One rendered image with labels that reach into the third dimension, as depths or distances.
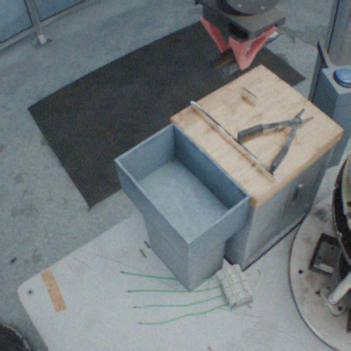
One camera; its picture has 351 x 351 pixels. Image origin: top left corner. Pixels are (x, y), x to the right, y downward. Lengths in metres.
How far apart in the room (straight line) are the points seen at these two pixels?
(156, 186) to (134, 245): 0.21
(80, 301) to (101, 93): 1.54
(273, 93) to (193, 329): 0.44
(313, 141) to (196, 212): 0.21
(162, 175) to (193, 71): 1.62
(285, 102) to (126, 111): 1.49
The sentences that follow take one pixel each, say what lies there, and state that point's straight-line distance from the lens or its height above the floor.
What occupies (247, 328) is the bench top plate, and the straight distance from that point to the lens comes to 0.81.
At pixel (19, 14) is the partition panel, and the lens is 2.63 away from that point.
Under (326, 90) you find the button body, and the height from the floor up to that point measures 1.01.
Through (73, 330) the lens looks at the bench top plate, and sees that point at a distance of 0.84.
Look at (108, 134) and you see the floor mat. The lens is 2.05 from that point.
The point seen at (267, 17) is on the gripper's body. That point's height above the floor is 1.28.
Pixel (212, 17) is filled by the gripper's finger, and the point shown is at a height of 1.26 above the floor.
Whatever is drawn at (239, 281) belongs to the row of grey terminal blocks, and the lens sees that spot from 0.80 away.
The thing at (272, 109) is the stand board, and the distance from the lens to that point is 0.69.
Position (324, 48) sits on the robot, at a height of 0.92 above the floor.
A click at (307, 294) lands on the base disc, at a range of 0.83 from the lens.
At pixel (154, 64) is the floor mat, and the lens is 2.35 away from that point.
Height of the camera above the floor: 1.57
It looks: 56 degrees down
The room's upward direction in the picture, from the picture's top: 5 degrees counter-clockwise
